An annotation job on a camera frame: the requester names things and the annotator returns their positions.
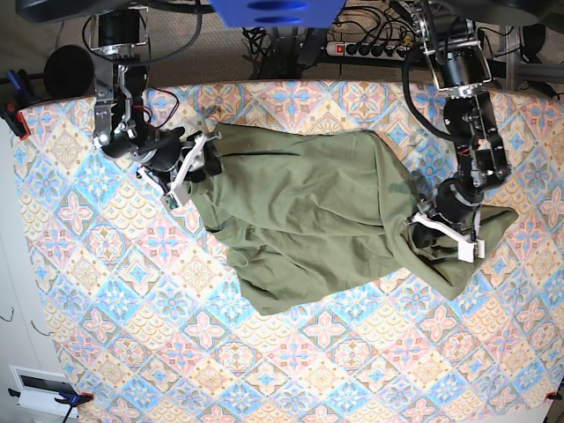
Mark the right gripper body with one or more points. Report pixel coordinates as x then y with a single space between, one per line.
161 157

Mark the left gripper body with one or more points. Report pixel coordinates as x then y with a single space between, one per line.
455 203

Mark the green t-shirt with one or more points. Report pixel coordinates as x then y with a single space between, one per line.
303 217

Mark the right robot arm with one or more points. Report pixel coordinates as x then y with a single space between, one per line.
120 75

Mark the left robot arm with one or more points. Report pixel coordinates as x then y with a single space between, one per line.
448 42

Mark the black round stool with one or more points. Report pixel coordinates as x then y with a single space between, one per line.
68 73

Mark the patterned tablecloth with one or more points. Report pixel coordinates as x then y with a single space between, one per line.
144 313

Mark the blue clamp upper left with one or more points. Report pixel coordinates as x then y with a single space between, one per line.
11 111

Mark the blue clamp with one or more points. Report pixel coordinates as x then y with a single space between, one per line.
70 398
11 111

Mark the white power strip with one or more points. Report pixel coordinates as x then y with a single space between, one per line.
365 50

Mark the orange clamp lower right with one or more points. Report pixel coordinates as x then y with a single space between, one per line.
554 396

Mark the blue clamp lower left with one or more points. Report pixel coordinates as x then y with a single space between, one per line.
70 398

